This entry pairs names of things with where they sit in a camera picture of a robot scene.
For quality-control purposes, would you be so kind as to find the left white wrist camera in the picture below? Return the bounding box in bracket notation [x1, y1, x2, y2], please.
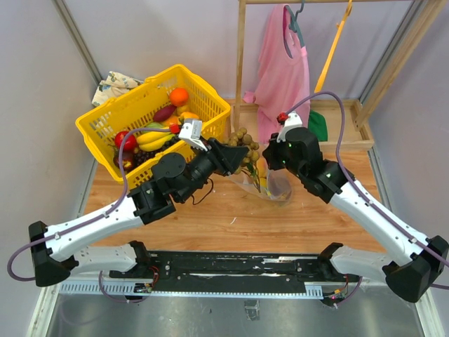
[178, 119, 208, 152]

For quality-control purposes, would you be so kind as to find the green fruit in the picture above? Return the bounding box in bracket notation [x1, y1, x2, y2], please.
[146, 122, 163, 129]

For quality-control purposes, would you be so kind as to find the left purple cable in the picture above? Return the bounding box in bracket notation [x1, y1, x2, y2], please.
[6, 126, 178, 282]

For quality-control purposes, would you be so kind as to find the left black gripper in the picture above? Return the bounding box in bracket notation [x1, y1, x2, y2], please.
[178, 136, 250, 203]

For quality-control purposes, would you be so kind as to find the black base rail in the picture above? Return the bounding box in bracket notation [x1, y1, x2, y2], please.
[104, 251, 359, 299]

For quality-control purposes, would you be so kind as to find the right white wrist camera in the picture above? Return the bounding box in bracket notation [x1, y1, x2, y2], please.
[276, 111, 303, 143]

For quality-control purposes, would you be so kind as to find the aluminium frame post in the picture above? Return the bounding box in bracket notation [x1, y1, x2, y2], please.
[51, 0, 102, 83]
[358, 1, 423, 105]

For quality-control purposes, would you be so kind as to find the left aluminium frame post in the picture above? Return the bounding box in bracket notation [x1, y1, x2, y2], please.
[51, 0, 102, 83]

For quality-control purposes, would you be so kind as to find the purple cable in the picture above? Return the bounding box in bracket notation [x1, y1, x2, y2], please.
[6, 126, 178, 282]
[286, 91, 449, 291]

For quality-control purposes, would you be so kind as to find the right aluminium frame post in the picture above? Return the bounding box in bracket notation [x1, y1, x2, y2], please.
[358, 1, 423, 105]

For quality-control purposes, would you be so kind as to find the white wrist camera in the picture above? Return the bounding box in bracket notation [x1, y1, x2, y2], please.
[178, 119, 208, 152]
[276, 111, 303, 143]

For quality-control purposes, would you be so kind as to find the brown longan bunch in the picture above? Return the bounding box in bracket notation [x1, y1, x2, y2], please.
[224, 128, 262, 193]

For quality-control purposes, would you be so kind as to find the yellow clothes hanger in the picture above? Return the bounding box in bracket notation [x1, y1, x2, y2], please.
[314, 0, 353, 93]

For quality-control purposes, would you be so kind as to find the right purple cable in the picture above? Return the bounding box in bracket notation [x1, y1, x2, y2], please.
[286, 91, 449, 291]

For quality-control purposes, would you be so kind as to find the orange fruit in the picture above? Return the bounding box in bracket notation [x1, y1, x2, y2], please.
[168, 88, 189, 107]

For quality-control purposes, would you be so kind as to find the purple sweet potato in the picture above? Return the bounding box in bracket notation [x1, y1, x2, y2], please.
[153, 105, 177, 123]

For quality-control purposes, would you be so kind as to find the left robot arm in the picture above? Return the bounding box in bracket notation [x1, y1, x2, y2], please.
[28, 138, 249, 287]

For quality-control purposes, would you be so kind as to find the clear zip top bag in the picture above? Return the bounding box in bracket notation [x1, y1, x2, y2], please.
[229, 157, 293, 204]

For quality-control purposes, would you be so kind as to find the yellow banana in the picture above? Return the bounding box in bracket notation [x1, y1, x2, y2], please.
[136, 131, 175, 152]

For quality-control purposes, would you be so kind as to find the dark grape bunch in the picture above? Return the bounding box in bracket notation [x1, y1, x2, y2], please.
[134, 134, 179, 166]

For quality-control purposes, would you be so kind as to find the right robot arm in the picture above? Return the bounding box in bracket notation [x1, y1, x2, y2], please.
[262, 127, 448, 303]

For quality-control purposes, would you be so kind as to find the patterned cloth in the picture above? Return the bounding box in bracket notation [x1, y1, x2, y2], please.
[92, 71, 143, 107]

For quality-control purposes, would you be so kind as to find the teal clothes hanger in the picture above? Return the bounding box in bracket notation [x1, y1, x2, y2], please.
[283, 1, 305, 59]

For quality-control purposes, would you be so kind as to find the peach coloured fruit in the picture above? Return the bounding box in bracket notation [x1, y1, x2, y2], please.
[257, 159, 268, 178]

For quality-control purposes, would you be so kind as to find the green cloth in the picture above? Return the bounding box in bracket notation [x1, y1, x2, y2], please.
[308, 110, 328, 142]

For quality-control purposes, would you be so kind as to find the pink shirt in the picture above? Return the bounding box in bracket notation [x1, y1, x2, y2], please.
[243, 4, 309, 144]

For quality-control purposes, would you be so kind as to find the wooden clothes rack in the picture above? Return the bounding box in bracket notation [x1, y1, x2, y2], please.
[228, 1, 448, 152]

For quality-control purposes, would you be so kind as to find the bright red apple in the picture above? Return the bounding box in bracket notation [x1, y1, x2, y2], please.
[114, 131, 138, 151]

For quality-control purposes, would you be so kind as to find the yellow plastic basket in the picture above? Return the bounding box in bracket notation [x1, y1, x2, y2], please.
[76, 64, 231, 184]

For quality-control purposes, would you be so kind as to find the yellow bell pepper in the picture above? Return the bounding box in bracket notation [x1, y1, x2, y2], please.
[177, 112, 200, 124]

